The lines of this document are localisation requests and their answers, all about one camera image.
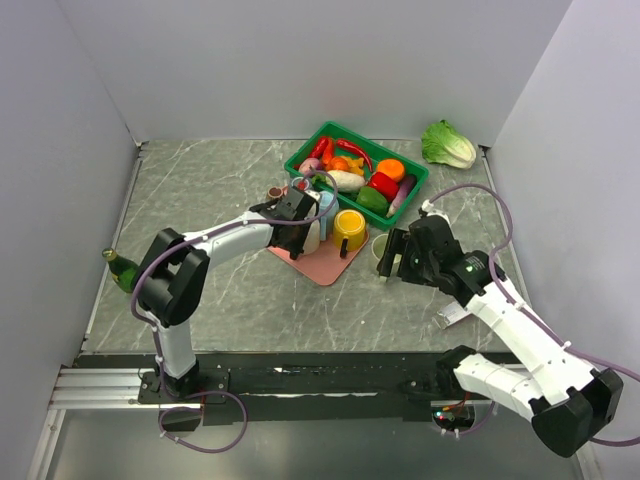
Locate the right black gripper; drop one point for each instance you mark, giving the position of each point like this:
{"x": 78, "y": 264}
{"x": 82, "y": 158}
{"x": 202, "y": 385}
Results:
{"x": 400, "y": 242}

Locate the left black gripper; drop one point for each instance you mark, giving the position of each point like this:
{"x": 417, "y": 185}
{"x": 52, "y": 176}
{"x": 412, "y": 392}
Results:
{"x": 295, "y": 247}

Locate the light green mug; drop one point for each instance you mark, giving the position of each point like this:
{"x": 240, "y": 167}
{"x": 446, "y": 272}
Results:
{"x": 377, "y": 250}

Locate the light blue mug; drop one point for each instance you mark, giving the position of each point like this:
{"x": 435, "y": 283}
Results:
{"x": 327, "y": 203}

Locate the cream mug black handle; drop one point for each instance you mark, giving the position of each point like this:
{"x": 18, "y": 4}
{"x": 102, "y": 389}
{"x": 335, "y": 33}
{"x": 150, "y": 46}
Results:
{"x": 312, "y": 241}

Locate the yellow mug black handle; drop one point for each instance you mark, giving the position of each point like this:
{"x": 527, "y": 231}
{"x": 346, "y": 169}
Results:
{"x": 349, "y": 231}

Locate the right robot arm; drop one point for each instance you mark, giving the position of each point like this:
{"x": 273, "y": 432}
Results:
{"x": 567, "y": 400}

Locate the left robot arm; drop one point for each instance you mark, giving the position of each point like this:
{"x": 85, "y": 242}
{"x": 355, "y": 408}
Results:
{"x": 169, "y": 282}

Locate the dark blue-grey mug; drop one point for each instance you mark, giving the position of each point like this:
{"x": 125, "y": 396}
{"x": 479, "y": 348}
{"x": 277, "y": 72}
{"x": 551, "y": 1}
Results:
{"x": 301, "y": 183}

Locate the brown striped cup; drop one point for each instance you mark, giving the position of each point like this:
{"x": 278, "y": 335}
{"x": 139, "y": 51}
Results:
{"x": 275, "y": 193}

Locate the purple onion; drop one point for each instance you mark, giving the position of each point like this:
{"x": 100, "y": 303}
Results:
{"x": 310, "y": 167}

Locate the green bell pepper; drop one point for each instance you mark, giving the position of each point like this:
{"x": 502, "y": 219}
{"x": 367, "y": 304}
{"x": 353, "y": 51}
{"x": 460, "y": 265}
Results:
{"x": 372, "y": 200}

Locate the white radish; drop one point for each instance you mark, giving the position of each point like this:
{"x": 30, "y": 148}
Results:
{"x": 347, "y": 182}

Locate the red bell pepper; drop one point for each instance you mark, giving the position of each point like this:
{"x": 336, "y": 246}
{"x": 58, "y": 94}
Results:
{"x": 384, "y": 184}

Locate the red chili pepper pair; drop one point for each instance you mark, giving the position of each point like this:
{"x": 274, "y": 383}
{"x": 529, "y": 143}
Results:
{"x": 323, "y": 150}

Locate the purple eggplant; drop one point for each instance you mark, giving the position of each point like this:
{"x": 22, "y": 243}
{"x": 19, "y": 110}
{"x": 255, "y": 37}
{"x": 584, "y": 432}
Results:
{"x": 404, "y": 189}

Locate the pink tray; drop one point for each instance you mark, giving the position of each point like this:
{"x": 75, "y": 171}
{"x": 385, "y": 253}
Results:
{"x": 324, "y": 266}

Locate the orange yellow vegetable piece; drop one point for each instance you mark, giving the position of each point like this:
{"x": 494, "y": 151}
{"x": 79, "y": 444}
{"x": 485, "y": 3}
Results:
{"x": 346, "y": 164}

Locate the orange fruit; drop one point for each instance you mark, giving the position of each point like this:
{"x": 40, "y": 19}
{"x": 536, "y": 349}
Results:
{"x": 393, "y": 168}

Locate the white printed card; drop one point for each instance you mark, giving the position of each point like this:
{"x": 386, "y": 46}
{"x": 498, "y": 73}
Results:
{"x": 450, "y": 315}

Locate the green plastic basket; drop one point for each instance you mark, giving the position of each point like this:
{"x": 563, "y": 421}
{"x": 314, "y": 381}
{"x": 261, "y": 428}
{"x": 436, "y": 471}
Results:
{"x": 376, "y": 153}

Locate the lettuce head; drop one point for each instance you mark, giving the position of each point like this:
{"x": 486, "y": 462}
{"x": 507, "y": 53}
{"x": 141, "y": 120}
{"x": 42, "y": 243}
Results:
{"x": 443, "y": 144}

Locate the green glass bottle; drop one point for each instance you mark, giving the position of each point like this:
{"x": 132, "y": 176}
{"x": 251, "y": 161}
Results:
{"x": 122, "y": 269}

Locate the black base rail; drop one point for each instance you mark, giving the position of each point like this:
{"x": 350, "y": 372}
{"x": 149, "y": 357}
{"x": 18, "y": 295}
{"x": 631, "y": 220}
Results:
{"x": 278, "y": 386}

